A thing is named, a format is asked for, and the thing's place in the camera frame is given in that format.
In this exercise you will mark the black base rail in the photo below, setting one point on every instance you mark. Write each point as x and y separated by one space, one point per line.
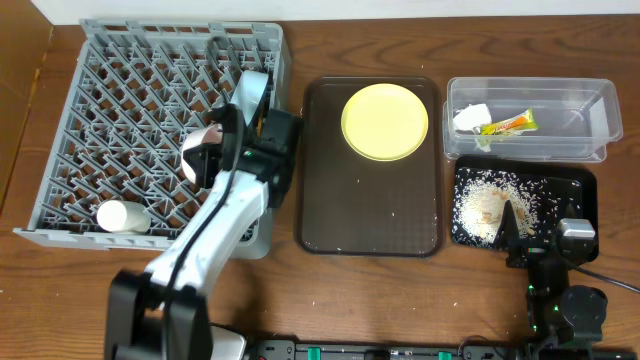
467 350

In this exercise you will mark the pink white bowl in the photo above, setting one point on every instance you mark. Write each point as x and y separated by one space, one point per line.
200 154

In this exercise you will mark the dark brown serving tray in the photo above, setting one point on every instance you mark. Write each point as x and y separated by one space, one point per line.
350 205

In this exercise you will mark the light blue bowl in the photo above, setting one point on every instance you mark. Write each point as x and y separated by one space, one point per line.
249 94

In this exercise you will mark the white cup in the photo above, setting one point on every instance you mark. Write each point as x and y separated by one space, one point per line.
123 217

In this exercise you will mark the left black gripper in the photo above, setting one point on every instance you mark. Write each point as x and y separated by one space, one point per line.
220 116

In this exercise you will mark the yellow plate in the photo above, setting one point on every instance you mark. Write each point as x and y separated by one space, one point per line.
384 122

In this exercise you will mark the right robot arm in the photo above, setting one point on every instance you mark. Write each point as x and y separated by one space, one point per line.
567 319

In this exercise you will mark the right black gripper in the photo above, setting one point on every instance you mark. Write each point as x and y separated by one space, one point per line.
526 248

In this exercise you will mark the grey dishwasher rack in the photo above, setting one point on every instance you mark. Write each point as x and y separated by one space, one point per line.
138 90

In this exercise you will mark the green orange snack wrapper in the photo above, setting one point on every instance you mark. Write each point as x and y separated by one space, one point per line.
513 126

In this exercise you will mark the clear plastic bin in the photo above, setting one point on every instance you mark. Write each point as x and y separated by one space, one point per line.
576 117

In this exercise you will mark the white napkin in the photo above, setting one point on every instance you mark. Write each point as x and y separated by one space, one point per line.
472 116

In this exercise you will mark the pile of rice waste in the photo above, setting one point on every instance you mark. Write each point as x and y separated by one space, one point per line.
479 200

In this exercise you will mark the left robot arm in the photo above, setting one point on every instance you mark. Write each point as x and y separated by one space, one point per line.
247 166

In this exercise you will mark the black food waste tray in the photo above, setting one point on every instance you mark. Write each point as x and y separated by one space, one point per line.
565 192

